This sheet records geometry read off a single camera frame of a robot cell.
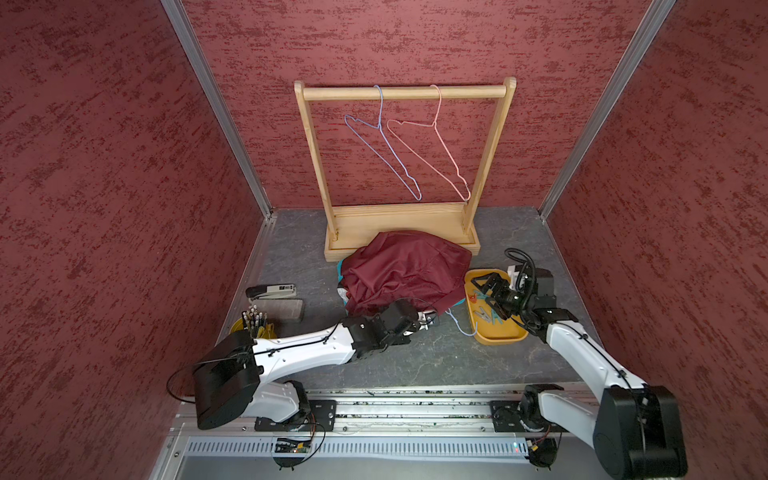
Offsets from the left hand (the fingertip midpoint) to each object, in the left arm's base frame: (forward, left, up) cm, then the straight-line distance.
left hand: (401, 314), depth 82 cm
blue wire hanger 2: (-2, -16, -1) cm, 16 cm away
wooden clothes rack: (+44, +20, -10) cm, 50 cm away
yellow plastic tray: (+2, -28, -10) cm, 30 cm away
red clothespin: (+10, -24, -9) cm, 27 cm away
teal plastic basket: (+16, +19, +2) cm, 25 cm away
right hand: (+7, -22, +1) cm, 23 cm away
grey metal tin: (+4, +37, -7) cm, 38 cm away
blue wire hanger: (+53, +7, +25) cm, 59 cm away
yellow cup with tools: (-6, +37, +7) cm, 38 cm away
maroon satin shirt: (+13, 0, +6) cm, 14 cm away
